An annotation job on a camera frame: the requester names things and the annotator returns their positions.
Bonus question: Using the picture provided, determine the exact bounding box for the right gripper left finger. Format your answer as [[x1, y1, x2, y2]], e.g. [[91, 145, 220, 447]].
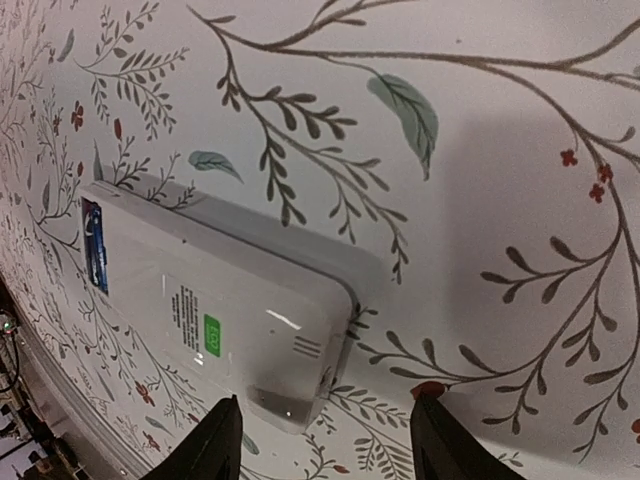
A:
[[149, 395, 243, 480]]

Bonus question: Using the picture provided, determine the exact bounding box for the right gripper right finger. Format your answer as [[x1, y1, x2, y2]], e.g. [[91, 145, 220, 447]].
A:
[[410, 393, 523, 480]]

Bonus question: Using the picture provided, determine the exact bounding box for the white remote control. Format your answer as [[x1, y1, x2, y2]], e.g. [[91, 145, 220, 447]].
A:
[[80, 181, 384, 434]]

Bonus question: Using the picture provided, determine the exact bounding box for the floral table mat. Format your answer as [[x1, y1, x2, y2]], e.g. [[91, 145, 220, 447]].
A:
[[1, 1, 639, 479]]

